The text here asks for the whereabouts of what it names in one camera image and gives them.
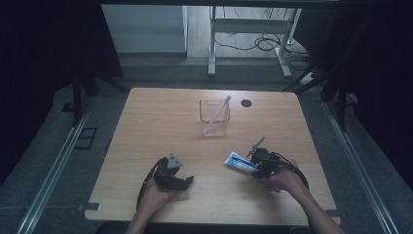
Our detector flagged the black metal stand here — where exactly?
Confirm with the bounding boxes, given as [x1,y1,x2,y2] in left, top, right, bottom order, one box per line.
[60,67,130,128]
[282,62,358,133]

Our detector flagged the person's left hand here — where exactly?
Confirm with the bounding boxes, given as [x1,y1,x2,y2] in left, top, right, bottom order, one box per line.
[138,176,178,214]

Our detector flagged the white power strip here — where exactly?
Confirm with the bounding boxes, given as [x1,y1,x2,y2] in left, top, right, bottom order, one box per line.
[299,72,317,86]

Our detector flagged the pink toothbrush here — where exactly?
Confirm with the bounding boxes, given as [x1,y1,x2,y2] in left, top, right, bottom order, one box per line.
[209,95,233,125]

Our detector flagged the clear plastic cup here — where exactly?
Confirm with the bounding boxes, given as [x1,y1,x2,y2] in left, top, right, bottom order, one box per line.
[199,98,232,137]

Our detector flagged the dark curtain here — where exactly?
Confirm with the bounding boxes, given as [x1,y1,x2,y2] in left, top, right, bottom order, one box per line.
[291,0,413,193]
[0,0,124,184]

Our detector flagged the aluminium floor rail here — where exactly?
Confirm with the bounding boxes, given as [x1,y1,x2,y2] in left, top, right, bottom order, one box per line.
[15,97,95,234]
[322,100,392,234]

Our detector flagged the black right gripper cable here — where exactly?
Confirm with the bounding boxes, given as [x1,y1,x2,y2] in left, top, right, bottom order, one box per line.
[274,151,310,191]

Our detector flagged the white metal desk frame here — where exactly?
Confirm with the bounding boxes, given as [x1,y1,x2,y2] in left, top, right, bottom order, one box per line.
[207,5,303,79]

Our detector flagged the blue and white toothpaste tube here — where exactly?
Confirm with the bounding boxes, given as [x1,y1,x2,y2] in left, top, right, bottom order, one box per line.
[224,150,260,176]

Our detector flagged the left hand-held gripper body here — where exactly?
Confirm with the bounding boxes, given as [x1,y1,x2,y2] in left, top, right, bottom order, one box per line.
[153,153,192,192]

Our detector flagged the black floor cables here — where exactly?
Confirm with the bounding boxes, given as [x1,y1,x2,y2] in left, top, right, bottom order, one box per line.
[213,7,313,71]

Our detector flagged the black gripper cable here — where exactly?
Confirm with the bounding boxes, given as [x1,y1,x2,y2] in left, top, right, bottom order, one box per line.
[274,151,310,191]
[135,157,169,211]

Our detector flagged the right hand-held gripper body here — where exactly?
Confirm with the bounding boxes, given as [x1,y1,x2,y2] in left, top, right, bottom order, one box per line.
[245,136,282,180]

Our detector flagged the person's right hand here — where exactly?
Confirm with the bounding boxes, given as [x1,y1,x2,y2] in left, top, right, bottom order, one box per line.
[266,158,309,197]

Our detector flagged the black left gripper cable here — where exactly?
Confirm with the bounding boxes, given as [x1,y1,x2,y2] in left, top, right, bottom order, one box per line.
[135,157,169,211]

